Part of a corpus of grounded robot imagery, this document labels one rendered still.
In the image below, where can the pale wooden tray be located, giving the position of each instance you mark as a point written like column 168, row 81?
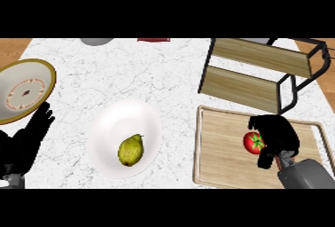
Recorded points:
column 227, row 153

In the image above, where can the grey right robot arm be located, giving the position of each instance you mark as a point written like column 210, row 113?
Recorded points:
column 306, row 173

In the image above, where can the gold-rimmed patterned plate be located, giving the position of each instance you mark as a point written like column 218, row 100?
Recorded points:
column 22, row 90

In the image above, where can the white oval plate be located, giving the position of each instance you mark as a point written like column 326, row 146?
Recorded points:
column 125, row 139

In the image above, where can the dark red object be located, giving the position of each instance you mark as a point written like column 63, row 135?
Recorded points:
column 154, row 39

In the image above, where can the wooden tiered shelf black frame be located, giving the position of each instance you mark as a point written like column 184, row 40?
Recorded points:
column 258, row 71

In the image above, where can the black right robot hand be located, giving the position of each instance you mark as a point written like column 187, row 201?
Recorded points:
column 280, row 134

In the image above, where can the red tomato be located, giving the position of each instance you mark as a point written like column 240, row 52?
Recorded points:
column 252, row 144

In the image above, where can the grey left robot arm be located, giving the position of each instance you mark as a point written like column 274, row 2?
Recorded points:
column 11, row 181

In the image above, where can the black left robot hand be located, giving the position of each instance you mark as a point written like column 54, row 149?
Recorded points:
column 26, row 142

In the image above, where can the green pear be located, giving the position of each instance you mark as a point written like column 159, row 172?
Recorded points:
column 131, row 150

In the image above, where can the grey round object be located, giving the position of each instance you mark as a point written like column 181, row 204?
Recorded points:
column 97, row 41

